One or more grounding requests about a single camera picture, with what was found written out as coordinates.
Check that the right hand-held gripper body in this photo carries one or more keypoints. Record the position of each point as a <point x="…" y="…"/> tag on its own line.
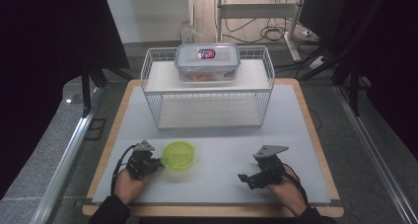
<point x="269" y="171"/>

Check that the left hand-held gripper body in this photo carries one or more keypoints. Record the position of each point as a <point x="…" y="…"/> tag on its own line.
<point x="139" y="163"/>

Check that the green round lidded container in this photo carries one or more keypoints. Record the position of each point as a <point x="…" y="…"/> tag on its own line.
<point x="179" y="156"/>

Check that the clear rectangular lidded food container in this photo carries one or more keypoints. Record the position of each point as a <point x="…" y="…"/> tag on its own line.
<point x="207" y="64"/>

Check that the person's left hand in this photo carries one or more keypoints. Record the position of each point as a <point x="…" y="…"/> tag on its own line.
<point x="128" y="186"/>

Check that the person's right hand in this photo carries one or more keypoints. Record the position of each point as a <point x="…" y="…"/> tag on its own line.
<point x="289" y="194"/>

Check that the grey table mat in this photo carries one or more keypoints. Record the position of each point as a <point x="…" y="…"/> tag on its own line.
<point x="289" y="132"/>

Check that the black metal stand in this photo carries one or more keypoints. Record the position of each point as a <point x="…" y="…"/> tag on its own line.
<point x="355" y="86"/>
<point x="87" y="86"/>

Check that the white power strip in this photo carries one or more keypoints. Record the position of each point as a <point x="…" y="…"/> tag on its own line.
<point x="317" y="62"/>

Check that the black curtain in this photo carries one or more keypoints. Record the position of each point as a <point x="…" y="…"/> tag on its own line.
<point x="387" y="53"/>
<point x="49" y="69"/>

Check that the clear plastic bag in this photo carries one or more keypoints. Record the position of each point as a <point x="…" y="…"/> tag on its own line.
<point x="189" y="33"/>

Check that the aluminium rail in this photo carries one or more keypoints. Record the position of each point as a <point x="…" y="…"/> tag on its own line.
<point x="62" y="163"/>
<point x="374" y="151"/>

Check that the white metal desk frame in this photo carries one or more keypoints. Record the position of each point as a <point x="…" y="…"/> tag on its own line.
<point x="259" y="11"/>

